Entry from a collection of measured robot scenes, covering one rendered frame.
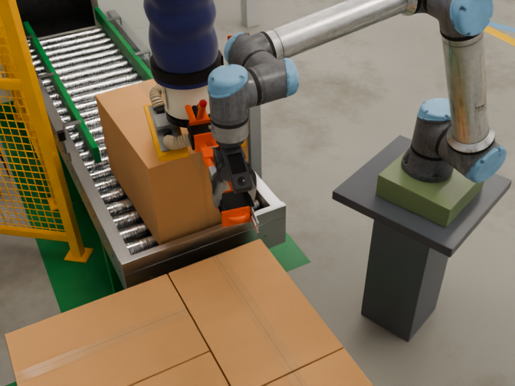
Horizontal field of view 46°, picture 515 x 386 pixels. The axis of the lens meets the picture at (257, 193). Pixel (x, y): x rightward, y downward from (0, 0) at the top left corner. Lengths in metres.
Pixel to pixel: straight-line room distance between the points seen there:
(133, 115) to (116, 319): 0.80
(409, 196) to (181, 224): 0.87
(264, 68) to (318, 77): 3.24
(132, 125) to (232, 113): 1.06
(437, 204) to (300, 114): 2.14
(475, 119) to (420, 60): 3.05
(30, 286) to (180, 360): 1.32
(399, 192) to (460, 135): 0.37
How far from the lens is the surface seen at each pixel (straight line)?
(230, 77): 1.38
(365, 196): 2.35
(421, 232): 2.24
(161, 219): 2.34
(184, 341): 2.14
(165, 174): 2.22
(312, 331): 2.15
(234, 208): 1.55
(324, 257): 3.15
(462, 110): 1.96
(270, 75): 1.43
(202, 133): 1.81
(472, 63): 1.83
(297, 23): 1.61
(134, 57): 3.63
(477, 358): 2.88
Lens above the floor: 2.24
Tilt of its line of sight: 39 degrees down
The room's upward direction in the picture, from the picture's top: 1 degrees counter-clockwise
